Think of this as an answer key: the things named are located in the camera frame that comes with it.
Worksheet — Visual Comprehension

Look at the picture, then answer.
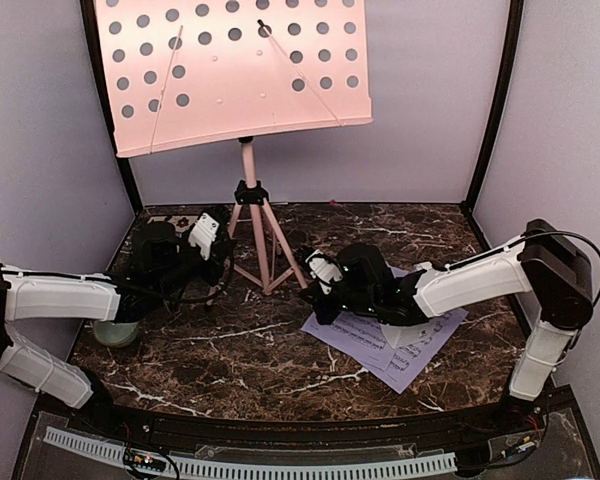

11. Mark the pink music stand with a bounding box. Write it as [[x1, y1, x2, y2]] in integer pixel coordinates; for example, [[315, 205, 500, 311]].
[[92, 0, 377, 314]]

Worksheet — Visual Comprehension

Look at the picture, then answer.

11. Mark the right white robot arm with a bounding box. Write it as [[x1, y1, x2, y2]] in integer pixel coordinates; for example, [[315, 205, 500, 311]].
[[299, 219, 598, 434]]

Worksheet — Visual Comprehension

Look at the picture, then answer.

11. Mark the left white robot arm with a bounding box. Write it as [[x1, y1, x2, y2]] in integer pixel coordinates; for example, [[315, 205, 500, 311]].
[[0, 237, 236, 436]]

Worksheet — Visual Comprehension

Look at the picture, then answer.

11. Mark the white metronome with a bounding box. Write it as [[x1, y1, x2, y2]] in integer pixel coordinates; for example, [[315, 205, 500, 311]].
[[381, 324, 419, 349]]

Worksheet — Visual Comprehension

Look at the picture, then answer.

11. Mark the upper purple sheet music page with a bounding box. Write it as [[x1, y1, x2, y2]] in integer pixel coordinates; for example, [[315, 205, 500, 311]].
[[300, 264, 421, 372]]

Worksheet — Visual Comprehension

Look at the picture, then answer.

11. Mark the purple sheet music page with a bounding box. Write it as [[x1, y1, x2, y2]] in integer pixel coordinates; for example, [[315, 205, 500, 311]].
[[300, 264, 421, 372], [362, 308, 468, 394]]

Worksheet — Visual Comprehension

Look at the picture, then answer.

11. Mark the green ceramic bowl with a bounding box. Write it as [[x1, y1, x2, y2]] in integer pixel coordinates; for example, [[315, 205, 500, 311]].
[[92, 321, 138, 348]]

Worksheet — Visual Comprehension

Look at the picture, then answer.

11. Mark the sticker sheet card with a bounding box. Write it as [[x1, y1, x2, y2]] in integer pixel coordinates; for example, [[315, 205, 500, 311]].
[[148, 215, 198, 233]]

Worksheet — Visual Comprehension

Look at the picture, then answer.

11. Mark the lower purple sheet music page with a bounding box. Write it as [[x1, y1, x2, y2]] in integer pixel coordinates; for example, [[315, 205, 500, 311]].
[[362, 308, 468, 394]]

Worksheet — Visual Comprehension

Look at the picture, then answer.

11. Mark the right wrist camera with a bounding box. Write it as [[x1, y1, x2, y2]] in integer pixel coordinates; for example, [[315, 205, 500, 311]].
[[336, 243, 394, 295]]

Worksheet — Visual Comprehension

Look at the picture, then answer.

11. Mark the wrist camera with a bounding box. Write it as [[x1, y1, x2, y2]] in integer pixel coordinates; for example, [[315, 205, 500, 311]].
[[131, 221, 179, 273], [336, 243, 394, 295]]

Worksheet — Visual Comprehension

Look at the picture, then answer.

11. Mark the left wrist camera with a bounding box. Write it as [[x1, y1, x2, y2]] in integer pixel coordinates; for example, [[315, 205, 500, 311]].
[[131, 221, 179, 273]]

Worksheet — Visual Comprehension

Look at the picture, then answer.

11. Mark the black front rail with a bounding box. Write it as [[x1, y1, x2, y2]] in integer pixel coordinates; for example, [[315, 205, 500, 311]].
[[29, 387, 576, 451]]

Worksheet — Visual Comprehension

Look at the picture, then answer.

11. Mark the white slotted cable duct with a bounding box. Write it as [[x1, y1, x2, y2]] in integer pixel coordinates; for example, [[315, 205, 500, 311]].
[[42, 427, 457, 479]]

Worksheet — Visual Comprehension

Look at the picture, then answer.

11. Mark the left black frame post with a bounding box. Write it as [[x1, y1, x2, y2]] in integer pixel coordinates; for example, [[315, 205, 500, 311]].
[[79, 0, 144, 215]]

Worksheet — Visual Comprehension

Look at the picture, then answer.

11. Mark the black frame post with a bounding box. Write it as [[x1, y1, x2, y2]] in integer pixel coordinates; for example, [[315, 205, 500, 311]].
[[79, 0, 144, 215], [462, 0, 525, 216]]

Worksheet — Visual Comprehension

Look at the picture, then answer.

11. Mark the right black frame post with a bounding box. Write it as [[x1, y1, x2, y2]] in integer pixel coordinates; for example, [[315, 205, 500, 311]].
[[462, 0, 525, 216]]

